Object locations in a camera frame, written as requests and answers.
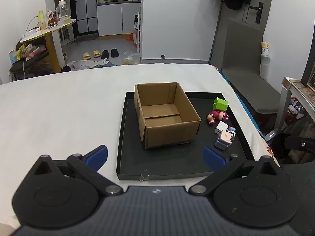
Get grey trousers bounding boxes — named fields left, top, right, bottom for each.
left=281, top=162, right=315, bottom=236

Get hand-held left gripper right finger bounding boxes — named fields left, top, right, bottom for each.
left=188, top=146, right=282, bottom=197

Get black tray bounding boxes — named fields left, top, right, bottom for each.
left=116, top=91, right=254, bottom=180

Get white cabinet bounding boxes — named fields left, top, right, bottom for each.
left=96, top=2, right=142, bottom=37

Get brown printed box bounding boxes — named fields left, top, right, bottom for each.
left=47, top=10, right=59, bottom=27

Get white bottle yellow cap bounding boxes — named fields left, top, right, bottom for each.
left=260, top=42, right=270, bottom=80

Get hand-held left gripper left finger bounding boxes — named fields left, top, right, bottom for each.
left=32, top=145, right=124, bottom=197

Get blue patterned bedsheet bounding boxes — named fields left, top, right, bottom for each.
left=218, top=70, right=273, bottom=153

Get grey side shelf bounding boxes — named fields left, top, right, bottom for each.
left=274, top=76, right=315, bottom=133

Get pink dinosaur suit doll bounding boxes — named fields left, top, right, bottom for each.
left=212, top=110, right=230, bottom=122

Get clear glass jar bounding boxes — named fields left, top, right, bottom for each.
left=56, top=0, right=72, bottom=25

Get white charger plug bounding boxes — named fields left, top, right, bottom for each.
left=215, top=121, right=229, bottom=134

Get purple and pink toy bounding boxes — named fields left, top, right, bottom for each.
left=215, top=131, right=234, bottom=150

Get cardboard box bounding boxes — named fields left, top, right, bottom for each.
left=134, top=82, right=201, bottom=149

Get green plastic cube cup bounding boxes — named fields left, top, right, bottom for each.
left=213, top=97, right=229, bottom=112

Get black chair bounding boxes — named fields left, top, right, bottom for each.
left=8, top=52, right=56, bottom=81

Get yellow round table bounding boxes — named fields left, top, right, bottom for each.
left=20, top=19, right=77, bottom=74

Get yellow-green bottle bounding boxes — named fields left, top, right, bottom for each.
left=37, top=10, right=47, bottom=30

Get grey chair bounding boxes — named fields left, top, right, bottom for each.
left=220, top=17, right=282, bottom=113

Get black door handle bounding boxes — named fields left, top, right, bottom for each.
left=249, top=2, right=264, bottom=24

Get black grid sliding door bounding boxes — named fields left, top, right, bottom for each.
left=69, top=0, right=99, bottom=36

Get clear plastic bag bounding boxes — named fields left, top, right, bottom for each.
left=122, top=50, right=139, bottom=65

